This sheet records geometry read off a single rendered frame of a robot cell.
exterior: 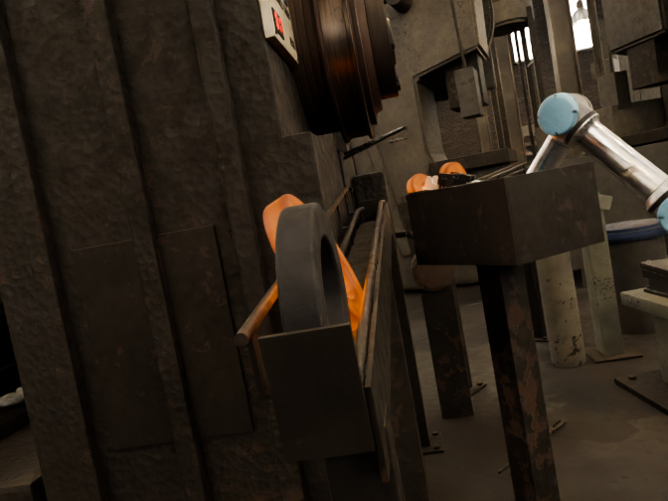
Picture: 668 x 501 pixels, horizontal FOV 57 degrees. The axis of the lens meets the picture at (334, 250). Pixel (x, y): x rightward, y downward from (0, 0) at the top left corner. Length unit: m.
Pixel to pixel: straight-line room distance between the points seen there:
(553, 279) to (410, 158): 2.23
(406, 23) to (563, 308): 2.65
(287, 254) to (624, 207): 3.46
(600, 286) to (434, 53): 2.41
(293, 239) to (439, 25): 3.94
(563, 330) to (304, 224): 1.90
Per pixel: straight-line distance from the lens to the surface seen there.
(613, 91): 5.50
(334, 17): 1.48
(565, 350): 2.37
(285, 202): 0.72
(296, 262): 0.49
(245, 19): 1.25
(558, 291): 2.32
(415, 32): 4.42
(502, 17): 10.47
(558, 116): 1.84
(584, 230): 1.10
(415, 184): 2.12
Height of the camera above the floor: 0.73
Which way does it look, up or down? 4 degrees down
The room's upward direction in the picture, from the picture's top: 10 degrees counter-clockwise
